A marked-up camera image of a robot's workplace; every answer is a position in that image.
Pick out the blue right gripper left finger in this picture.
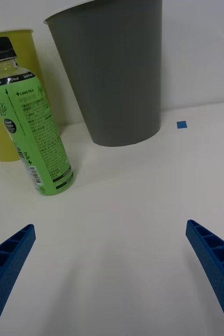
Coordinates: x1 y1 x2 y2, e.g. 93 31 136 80
0 224 36 336

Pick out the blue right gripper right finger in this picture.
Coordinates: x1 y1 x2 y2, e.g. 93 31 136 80
185 219 224 336

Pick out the grey plastic bin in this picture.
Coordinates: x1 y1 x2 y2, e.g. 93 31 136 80
43 0 163 148

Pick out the green label plastic bottle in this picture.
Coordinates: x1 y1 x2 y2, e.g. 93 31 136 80
0 36 74 196

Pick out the yellow-green plastic bin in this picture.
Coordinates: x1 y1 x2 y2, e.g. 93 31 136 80
0 28 46 162

